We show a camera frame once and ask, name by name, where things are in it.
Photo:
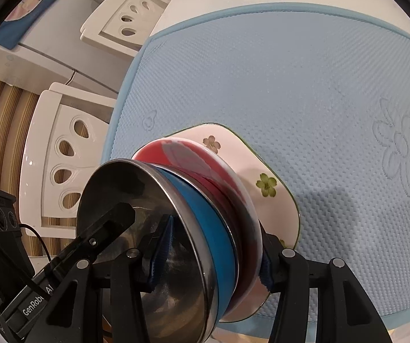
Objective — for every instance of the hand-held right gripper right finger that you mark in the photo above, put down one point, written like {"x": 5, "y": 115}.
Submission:
{"x": 266, "y": 273}

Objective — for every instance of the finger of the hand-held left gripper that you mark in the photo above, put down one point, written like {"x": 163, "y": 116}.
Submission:
{"x": 108, "y": 221}

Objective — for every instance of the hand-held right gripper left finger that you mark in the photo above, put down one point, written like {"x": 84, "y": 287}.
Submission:
{"x": 162, "y": 250}

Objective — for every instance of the blue steel bowl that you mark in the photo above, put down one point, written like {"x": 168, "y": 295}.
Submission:
{"x": 208, "y": 228}

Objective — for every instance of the magenta steel bowl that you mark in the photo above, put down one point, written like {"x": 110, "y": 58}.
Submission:
{"x": 205, "y": 171}

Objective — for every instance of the white floral plate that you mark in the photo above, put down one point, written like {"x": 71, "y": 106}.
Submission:
{"x": 244, "y": 157}

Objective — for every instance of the white carved chair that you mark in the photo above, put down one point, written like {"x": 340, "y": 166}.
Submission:
{"x": 101, "y": 25}
{"x": 44, "y": 114}

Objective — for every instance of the white cabinet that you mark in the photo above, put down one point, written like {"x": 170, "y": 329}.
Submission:
{"x": 47, "y": 60}

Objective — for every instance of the light blue textured mat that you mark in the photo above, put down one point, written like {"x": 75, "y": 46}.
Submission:
{"x": 298, "y": 78}

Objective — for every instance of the blue cushion pink circle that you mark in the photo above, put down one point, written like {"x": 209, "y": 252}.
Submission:
{"x": 29, "y": 7}

